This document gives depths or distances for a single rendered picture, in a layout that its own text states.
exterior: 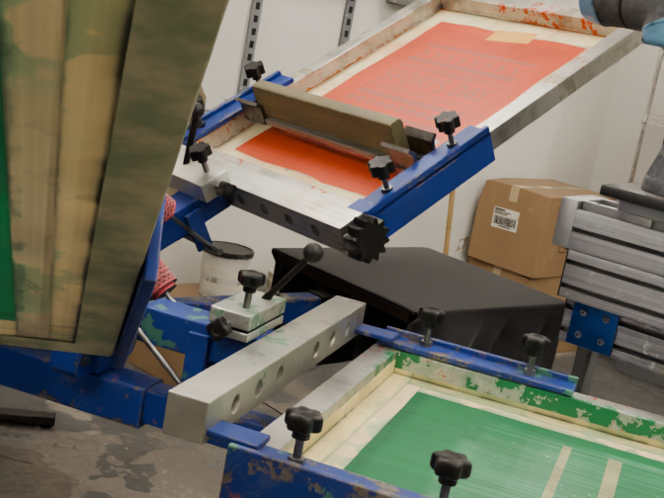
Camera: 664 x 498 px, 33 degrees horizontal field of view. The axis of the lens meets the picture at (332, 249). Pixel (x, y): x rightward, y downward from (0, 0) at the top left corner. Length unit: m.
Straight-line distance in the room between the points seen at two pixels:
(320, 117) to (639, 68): 4.21
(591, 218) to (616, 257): 0.08
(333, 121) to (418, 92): 0.27
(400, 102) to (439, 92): 0.08
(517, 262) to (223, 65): 1.82
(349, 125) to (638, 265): 0.57
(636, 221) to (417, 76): 0.59
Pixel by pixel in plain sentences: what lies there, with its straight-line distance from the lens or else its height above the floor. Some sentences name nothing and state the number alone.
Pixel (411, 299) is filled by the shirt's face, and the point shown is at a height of 0.95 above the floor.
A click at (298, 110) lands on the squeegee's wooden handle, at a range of 2.15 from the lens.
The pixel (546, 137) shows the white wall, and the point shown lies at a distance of 5.91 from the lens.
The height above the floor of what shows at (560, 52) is 1.46.
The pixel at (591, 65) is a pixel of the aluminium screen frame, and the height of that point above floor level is 1.45.
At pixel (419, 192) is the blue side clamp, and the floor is 1.20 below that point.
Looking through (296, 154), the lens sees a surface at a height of 1.18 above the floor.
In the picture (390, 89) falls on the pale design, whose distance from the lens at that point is 2.32.
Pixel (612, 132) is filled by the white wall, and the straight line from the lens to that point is 6.25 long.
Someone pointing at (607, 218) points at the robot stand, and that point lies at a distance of 2.05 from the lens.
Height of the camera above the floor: 1.47
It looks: 12 degrees down
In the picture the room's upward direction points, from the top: 11 degrees clockwise
